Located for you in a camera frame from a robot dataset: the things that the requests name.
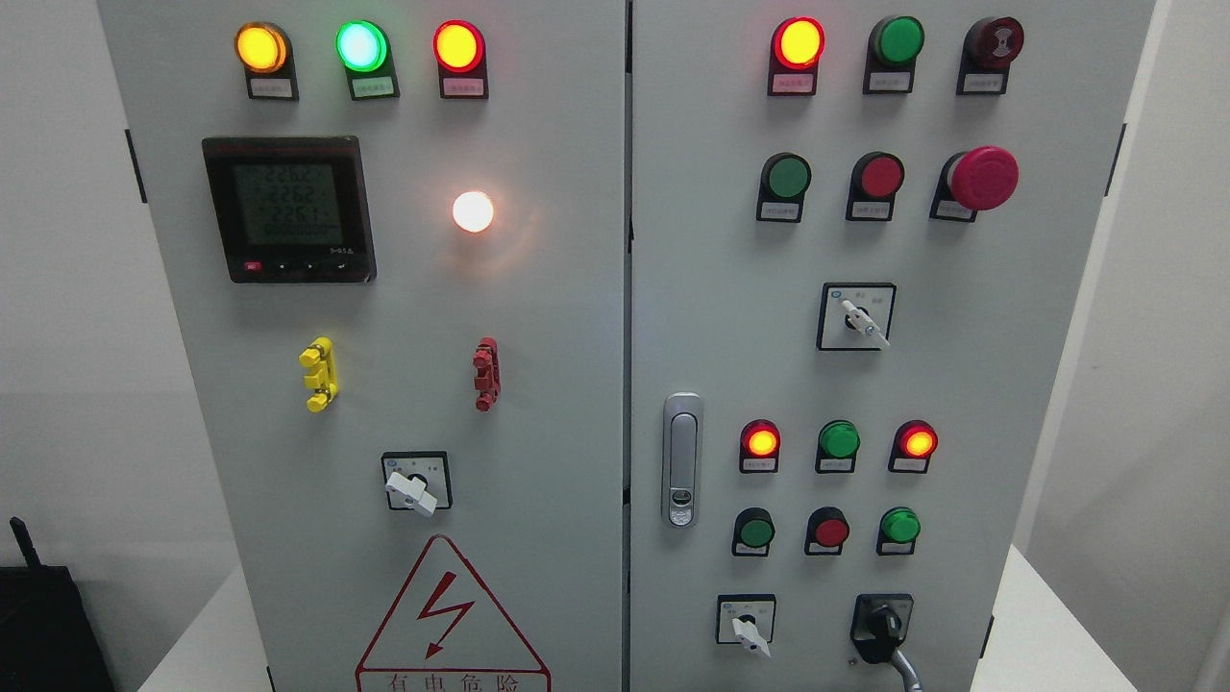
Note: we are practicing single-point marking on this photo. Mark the black rotary knob switch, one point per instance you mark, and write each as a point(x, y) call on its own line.
point(879, 625)

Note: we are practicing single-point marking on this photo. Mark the red lit indicator lower left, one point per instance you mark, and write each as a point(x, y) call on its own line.
point(760, 448)

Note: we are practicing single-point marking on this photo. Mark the white lit indicator light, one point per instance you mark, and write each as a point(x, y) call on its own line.
point(473, 211)

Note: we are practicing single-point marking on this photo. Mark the green push button lower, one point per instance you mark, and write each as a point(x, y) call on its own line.
point(753, 532)

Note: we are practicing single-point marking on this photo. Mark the green push button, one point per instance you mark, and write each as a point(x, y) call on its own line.
point(753, 532)
point(784, 180)

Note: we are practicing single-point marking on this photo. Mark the green push button upper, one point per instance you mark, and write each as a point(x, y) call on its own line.
point(784, 180)

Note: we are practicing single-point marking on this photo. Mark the green indicator lower middle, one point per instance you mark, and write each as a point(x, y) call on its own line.
point(837, 448)

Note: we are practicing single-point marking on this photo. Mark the grey left cabinet door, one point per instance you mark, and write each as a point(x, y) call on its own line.
point(537, 480)

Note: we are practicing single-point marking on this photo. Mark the grey cabinet door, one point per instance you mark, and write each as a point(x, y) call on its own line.
point(728, 307)
point(537, 480)

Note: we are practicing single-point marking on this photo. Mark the grey right cabinet door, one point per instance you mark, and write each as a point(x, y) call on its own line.
point(728, 307)

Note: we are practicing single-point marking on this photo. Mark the red push button lower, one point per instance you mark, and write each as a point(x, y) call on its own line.
point(827, 532)

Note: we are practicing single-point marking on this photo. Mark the red push button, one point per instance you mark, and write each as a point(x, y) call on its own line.
point(827, 532)
point(874, 182)

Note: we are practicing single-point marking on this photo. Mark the red push button upper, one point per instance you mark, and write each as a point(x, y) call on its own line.
point(874, 182)

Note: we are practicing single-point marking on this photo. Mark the red indicator lower right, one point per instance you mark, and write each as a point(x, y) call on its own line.
point(916, 441)

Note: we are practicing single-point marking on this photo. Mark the red electrical warning sticker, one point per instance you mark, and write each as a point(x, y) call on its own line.
point(446, 631)

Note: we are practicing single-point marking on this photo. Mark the green indicator bottom right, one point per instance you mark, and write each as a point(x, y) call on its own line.
point(898, 532)

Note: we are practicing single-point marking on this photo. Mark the red lit indicator light left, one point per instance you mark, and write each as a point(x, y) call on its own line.
point(460, 52)

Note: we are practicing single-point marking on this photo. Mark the black digital power meter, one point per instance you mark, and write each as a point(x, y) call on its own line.
point(291, 209)

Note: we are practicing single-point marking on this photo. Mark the red lit indicator top right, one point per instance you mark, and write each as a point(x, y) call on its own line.
point(797, 45)

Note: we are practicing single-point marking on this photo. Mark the green lit indicator light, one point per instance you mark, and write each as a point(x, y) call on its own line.
point(366, 56)

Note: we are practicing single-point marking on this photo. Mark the red emergency stop button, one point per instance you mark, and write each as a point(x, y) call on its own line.
point(980, 179)

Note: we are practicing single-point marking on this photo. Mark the green indicator top right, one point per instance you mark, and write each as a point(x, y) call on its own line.
point(891, 57)

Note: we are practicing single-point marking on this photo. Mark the yellow indicator light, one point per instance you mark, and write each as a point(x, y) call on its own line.
point(266, 55)

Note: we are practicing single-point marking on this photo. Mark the dark red buzzer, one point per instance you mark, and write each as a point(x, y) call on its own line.
point(991, 45)

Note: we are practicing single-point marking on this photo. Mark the black box with antenna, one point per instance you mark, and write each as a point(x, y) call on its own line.
point(46, 641)

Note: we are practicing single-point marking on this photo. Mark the silver door handle lock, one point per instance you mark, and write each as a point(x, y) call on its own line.
point(681, 457)

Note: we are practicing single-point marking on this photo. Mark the red terminal post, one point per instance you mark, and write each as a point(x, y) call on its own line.
point(487, 380)

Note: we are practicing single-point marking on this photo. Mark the white selector switch left door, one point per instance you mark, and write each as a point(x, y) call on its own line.
point(417, 481)

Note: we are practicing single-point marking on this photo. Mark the white selector switch upper right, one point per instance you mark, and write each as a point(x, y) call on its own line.
point(856, 316)

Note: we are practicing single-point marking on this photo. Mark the white selector switch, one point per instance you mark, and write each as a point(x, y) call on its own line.
point(746, 620)
point(856, 316)

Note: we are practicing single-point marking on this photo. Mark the yellow terminal post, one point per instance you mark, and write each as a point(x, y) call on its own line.
point(320, 376)

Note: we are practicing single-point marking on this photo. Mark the white selector switch lower right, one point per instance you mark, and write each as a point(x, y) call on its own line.
point(746, 620)

